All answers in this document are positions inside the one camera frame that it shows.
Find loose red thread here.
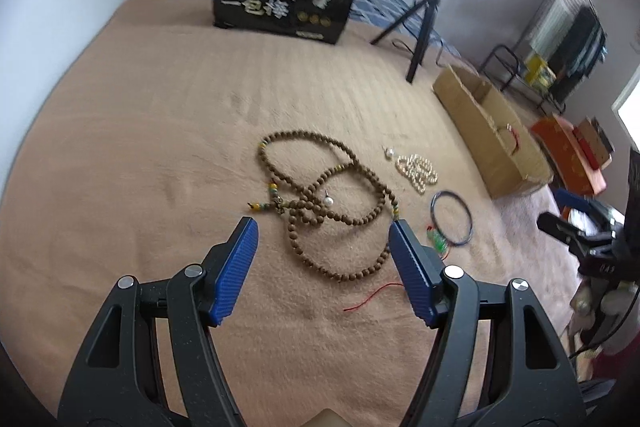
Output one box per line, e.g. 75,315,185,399
344,283,403,312

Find striped white hanging cloth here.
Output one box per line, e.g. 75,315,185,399
530,0,586,58

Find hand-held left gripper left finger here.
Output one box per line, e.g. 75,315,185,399
57,217,261,427

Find red cord loop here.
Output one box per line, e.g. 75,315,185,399
497,123,523,155

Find pearl bead bracelet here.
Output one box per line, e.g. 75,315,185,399
395,153,440,195

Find person's right hand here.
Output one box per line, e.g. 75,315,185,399
570,279,640,355

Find brown blanket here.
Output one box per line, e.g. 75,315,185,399
0,0,591,427

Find orange patterned cloth cover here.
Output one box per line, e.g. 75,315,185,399
531,116,608,198

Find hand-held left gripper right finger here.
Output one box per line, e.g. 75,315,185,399
389,221,588,427

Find shallow cardboard box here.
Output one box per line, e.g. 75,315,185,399
432,64,555,200

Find yellow box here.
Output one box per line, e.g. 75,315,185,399
525,54,556,88

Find dark hanging clothes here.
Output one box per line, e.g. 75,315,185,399
555,7,608,102

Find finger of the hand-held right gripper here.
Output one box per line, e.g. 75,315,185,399
537,213,616,258
555,188,623,228

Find black metal clothes rack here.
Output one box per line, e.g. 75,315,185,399
480,0,608,115

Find green bead red string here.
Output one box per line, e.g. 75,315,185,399
426,224,449,254

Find blue thin bangle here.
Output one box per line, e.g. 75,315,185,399
430,190,473,248

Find bright window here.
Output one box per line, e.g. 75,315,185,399
612,82,640,148

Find blue checkered bedsheet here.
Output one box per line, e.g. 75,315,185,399
155,0,463,58

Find brown wooden bead necklace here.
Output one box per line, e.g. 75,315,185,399
247,130,401,283

